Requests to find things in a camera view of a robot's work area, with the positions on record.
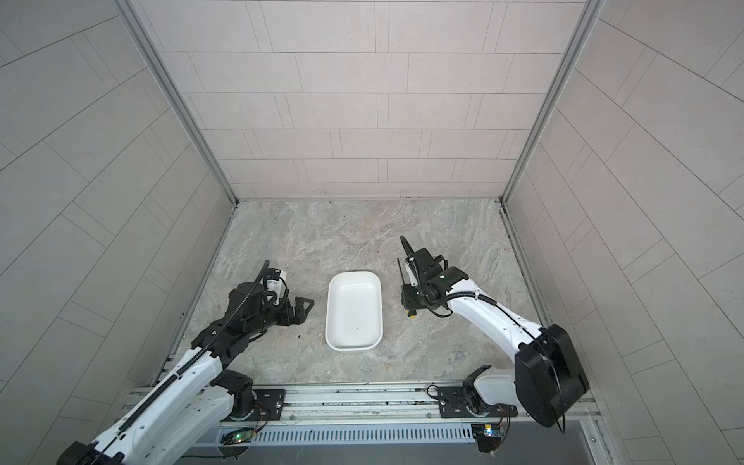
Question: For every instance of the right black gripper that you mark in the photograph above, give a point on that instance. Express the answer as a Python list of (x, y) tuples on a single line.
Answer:
[(408, 300)]

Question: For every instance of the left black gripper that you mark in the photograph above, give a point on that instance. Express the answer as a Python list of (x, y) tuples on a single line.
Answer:
[(300, 315)]

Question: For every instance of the black yellow screwdriver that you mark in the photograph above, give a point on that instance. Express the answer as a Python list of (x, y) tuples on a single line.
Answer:
[(408, 299)]

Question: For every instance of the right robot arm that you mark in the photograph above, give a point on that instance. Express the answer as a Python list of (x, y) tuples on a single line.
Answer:
[(549, 377)]

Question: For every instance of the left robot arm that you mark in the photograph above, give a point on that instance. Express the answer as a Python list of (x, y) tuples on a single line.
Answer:
[(153, 432)]

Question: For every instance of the white rectangular bin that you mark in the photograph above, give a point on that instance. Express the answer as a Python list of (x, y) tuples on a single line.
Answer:
[(354, 312)]

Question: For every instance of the left green circuit board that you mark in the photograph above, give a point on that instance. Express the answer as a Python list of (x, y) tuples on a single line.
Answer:
[(238, 437)]

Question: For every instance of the green circuit board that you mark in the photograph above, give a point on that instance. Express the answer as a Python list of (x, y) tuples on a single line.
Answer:
[(488, 437), (238, 437)]

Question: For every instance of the right green circuit board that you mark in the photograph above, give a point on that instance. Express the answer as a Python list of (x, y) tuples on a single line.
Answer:
[(488, 437)]

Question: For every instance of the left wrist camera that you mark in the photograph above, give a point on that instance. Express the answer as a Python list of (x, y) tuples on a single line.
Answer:
[(274, 280)]

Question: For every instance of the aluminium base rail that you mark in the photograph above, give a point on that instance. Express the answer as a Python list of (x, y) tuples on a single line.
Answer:
[(366, 402)]

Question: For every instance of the left corner aluminium post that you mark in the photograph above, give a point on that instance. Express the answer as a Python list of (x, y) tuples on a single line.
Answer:
[(134, 27)]

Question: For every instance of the corner aluminium post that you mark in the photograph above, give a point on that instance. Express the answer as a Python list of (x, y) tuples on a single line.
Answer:
[(134, 27), (587, 19)]

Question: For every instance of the right corner aluminium post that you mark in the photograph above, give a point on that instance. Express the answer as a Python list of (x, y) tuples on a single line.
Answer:
[(587, 19)]

